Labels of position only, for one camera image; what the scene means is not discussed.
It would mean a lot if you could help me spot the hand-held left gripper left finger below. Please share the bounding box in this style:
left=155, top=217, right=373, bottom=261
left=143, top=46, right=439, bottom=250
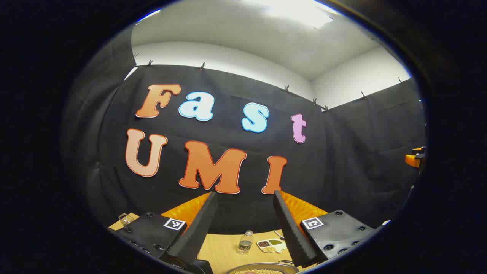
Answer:
left=108, top=191, right=218, bottom=267

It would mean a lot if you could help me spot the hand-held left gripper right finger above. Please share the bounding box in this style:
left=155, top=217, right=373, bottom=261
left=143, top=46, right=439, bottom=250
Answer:
left=273, top=190, right=382, bottom=268

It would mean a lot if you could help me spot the black induction cooktop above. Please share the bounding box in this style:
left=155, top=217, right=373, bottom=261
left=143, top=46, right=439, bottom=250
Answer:
left=192, top=259, right=214, bottom=274

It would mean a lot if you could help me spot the steel pot with black handles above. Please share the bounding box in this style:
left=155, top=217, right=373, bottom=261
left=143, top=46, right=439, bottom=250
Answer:
left=225, top=261, right=301, bottom=274

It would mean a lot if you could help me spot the white divided plate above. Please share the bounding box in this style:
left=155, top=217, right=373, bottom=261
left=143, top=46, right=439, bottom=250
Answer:
left=257, top=238, right=288, bottom=253

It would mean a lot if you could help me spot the clear plastic water bottle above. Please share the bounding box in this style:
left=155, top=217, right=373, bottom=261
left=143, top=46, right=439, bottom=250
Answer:
left=237, top=230, right=254, bottom=255

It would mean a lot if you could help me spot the row of small cloth clips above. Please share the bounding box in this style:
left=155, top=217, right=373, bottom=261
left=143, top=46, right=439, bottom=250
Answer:
left=132, top=53, right=403, bottom=113

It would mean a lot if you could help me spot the large ceiling light panel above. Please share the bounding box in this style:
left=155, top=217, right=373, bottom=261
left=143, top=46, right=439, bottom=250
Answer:
left=243, top=0, right=337, bottom=29

